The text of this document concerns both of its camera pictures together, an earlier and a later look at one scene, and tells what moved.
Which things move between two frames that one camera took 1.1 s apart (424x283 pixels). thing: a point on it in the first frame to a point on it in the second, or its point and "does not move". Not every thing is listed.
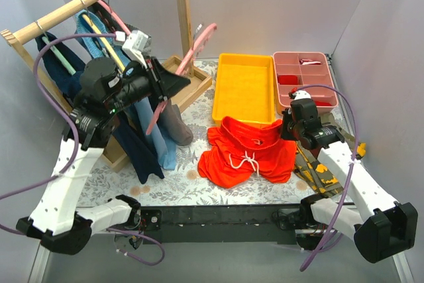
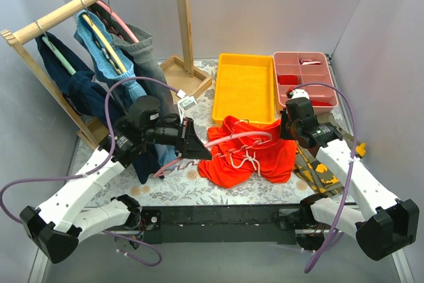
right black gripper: [286, 129] does not move
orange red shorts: [236, 150] does not move
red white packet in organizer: [307, 61] does not move
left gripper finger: [169, 83] to [191, 145]
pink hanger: [185, 63] to [219, 140]
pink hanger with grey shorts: [110, 11] does not move
